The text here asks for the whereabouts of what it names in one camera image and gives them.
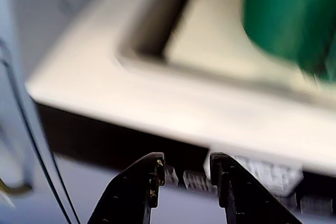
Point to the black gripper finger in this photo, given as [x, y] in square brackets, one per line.
[246, 197]
[126, 197]

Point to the white ribbed plastic piece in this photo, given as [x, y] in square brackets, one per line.
[273, 175]

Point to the white sink tray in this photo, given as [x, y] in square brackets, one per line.
[157, 103]

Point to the green cup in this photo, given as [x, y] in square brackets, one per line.
[288, 19]

